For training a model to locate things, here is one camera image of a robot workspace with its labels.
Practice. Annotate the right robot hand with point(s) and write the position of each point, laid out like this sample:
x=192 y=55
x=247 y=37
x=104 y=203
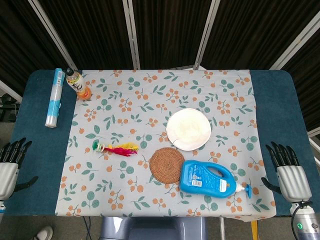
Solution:
x=292 y=177

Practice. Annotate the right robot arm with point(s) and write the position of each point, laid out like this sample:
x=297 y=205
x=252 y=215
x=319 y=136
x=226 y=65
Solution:
x=304 y=220

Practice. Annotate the orange drink bottle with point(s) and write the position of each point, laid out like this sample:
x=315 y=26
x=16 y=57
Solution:
x=78 y=85

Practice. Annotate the blue detergent pump bottle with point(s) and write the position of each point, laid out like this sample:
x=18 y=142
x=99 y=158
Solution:
x=210 y=179

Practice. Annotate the round woven rattan coaster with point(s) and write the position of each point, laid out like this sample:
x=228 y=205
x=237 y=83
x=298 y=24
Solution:
x=167 y=165

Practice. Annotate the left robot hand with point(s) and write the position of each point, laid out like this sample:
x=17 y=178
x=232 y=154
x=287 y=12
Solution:
x=7 y=172

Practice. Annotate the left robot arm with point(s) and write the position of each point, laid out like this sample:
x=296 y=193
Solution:
x=1 y=207

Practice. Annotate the colourful feather shuttlecock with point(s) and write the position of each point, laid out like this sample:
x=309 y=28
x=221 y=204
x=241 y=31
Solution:
x=117 y=149

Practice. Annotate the dark blue table cover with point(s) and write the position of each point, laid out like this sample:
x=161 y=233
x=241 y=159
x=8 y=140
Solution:
x=37 y=150

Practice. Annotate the white paper plate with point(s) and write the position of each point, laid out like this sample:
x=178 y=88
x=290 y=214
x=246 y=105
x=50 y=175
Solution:
x=188 y=129

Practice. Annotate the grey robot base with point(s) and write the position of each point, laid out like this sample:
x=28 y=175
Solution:
x=154 y=228

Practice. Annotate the white shoe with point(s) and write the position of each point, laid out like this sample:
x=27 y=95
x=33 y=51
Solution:
x=44 y=233

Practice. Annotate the floral tablecloth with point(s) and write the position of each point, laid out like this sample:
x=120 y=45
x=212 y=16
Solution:
x=160 y=117

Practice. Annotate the rolled plastic bag roll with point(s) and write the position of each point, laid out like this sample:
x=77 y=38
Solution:
x=55 y=98

